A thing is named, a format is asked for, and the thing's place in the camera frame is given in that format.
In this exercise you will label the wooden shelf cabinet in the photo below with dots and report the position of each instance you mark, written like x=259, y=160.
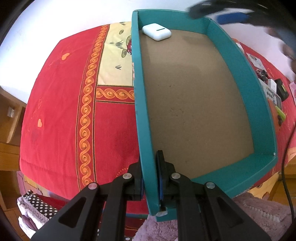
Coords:
x=12, y=112

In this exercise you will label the pink geometric box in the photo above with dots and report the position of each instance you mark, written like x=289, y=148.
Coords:
x=292, y=86

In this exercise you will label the white plug charger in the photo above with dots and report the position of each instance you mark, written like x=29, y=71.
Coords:
x=272, y=85

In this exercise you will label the orange pouch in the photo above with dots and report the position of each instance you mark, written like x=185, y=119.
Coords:
x=274, y=113

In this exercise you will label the keys with black fob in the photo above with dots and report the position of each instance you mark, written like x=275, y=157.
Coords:
x=262, y=74

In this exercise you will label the teal cardboard box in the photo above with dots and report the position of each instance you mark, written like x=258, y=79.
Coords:
x=199, y=101

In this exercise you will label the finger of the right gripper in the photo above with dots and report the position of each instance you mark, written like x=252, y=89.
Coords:
x=204, y=8
x=232, y=18

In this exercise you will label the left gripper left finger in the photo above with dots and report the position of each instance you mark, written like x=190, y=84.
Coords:
x=97, y=212

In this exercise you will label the lime green utility knife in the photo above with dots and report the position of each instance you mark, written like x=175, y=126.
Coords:
x=280, y=115

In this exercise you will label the red patterned bedspread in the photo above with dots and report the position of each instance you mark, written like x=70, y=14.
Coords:
x=80, y=124

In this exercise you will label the white earbuds case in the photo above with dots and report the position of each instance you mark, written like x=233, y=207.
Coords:
x=156, y=32

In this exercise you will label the polka dot folded cloth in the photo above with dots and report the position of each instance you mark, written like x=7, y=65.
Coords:
x=35, y=210

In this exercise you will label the illustrated ID card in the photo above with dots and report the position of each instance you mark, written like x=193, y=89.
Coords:
x=257, y=63

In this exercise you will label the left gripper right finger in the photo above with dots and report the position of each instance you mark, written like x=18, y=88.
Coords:
x=204, y=211

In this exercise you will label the white remote control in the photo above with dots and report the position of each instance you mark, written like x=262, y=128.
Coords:
x=271, y=94

